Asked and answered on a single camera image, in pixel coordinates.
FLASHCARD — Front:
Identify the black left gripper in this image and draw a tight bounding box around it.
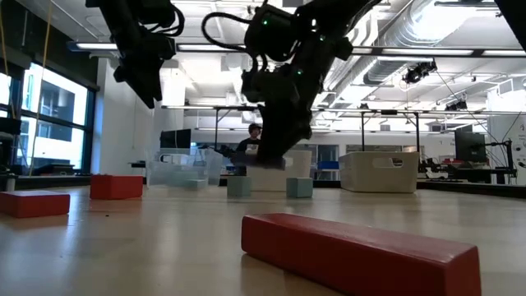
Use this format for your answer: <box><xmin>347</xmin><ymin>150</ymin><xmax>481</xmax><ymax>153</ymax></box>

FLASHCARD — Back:
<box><xmin>99</xmin><ymin>11</ymin><xmax>178</xmax><ymax>110</ymax></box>

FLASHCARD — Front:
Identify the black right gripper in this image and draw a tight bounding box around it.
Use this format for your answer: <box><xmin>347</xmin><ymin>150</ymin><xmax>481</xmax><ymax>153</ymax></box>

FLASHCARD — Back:
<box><xmin>241</xmin><ymin>36</ymin><xmax>355</xmax><ymax>165</ymax></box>

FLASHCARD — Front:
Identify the small teal cube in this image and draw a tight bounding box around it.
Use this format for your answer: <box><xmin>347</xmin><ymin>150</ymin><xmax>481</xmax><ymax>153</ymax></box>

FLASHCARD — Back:
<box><xmin>285</xmin><ymin>177</ymin><xmax>314</xmax><ymax>200</ymax></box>
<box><xmin>226</xmin><ymin>175</ymin><xmax>253</xmax><ymax>199</ymax></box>

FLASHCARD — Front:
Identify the teal rectangular block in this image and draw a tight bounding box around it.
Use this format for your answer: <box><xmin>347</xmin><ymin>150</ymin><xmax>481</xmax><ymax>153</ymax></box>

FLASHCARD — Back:
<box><xmin>184</xmin><ymin>178</ymin><xmax>209</xmax><ymax>191</ymax></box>

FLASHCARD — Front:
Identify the red rectangular block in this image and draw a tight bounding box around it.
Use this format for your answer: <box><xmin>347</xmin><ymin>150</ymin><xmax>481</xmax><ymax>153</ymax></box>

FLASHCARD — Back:
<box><xmin>240</xmin><ymin>212</ymin><xmax>482</xmax><ymax>296</ymax></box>
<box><xmin>90</xmin><ymin>173</ymin><xmax>145</xmax><ymax>201</ymax></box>
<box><xmin>0</xmin><ymin>189</ymin><xmax>72</xmax><ymax>220</ymax></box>

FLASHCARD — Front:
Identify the person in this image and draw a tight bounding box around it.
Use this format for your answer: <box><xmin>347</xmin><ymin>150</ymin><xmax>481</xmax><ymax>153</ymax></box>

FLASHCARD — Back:
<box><xmin>234</xmin><ymin>122</ymin><xmax>264</xmax><ymax>178</ymax></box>

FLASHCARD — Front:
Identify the long linear light fixture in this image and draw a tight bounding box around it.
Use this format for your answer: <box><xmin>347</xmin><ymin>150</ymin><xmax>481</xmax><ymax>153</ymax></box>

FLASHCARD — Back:
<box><xmin>65</xmin><ymin>39</ymin><xmax>526</xmax><ymax>58</ymax></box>

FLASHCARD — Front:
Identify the black computer monitor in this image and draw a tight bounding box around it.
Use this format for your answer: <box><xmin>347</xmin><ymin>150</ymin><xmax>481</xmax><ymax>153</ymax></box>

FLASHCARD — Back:
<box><xmin>454</xmin><ymin>130</ymin><xmax>487</xmax><ymax>164</ymax></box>
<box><xmin>159</xmin><ymin>127</ymin><xmax>193</xmax><ymax>150</ymax></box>

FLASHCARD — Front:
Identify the clear plastic bin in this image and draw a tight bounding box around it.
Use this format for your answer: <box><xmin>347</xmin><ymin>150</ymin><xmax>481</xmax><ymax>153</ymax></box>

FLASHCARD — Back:
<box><xmin>145</xmin><ymin>147</ymin><xmax>224</xmax><ymax>190</ymax></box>

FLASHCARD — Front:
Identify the translucent white plastic bin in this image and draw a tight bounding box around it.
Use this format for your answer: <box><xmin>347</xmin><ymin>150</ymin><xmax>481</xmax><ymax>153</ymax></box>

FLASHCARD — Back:
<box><xmin>338</xmin><ymin>150</ymin><xmax>421</xmax><ymax>194</ymax></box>

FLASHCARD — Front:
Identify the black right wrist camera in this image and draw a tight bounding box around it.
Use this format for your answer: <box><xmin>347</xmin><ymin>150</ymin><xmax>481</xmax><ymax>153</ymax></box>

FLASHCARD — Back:
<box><xmin>244</xmin><ymin>2</ymin><xmax>299</xmax><ymax>62</ymax></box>

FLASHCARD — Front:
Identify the window with black frame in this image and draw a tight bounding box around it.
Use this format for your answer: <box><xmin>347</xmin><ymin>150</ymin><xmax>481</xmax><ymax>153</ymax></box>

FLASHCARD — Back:
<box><xmin>0</xmin><ymin>61</ymin><xmax>99</xmax><ymax>176</ymax></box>

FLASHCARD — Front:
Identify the black aluminium table frame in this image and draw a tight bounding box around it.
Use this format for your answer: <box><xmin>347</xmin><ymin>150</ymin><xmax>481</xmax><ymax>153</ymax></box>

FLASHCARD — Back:
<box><xmin>14</xmin><ymin>174</ymin><xmax>526</xmax><ymax>199</ymax></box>

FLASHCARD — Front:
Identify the black mounted camera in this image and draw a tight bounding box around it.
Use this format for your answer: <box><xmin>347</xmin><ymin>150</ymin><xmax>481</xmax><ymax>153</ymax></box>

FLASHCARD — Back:
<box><xmin>401</xmin><ymin>59</ymin><xmax>439</xmax><ymax>86</ymax></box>

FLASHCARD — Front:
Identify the silver ventilation duct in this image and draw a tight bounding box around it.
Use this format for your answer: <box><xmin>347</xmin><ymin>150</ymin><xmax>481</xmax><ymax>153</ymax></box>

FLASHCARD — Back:
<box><xmin>363</xmin><ymin>0</ymin><xmax>501</xmax><ymax>86</ymax></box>

